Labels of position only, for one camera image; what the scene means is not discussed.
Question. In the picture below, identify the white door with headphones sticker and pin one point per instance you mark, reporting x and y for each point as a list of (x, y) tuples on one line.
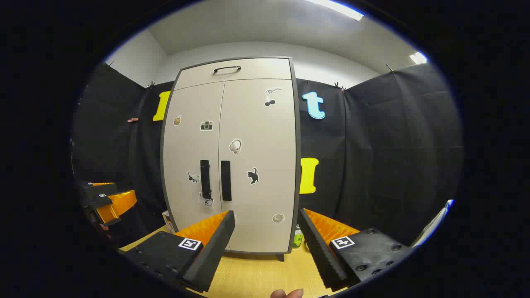
[(265, 136)]

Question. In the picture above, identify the small ceiling light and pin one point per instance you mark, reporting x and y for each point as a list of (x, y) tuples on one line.
[(418, 58)]

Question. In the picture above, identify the white cabinet drawer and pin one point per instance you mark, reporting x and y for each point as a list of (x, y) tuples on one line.
[(256, 68)]

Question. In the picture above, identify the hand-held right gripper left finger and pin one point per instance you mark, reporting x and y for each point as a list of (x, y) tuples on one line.
[(213, 248)]

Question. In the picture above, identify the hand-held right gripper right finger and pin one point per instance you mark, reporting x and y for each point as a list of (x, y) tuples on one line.
[(321, 252)]

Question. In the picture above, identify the white book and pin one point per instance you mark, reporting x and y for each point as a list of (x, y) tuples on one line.
[(167, 221)]

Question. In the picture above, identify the long ceiling light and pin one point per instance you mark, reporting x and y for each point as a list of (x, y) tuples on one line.
[(335, 8)]

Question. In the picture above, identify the white door with camera sticker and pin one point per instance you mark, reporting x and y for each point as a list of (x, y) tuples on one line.
[(182, 145)]

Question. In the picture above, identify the green can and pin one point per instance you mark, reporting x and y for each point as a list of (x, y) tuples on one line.
[(297, 240)]

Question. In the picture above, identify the white double-door shoe cabinet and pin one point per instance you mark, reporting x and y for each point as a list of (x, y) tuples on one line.
[(296, 124)]

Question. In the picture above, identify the black backdrop cloth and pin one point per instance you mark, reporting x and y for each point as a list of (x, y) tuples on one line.
[(393, 145)]

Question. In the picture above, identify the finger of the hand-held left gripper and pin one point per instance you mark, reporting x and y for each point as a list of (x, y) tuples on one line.
[(97, 189), (99, 201)]

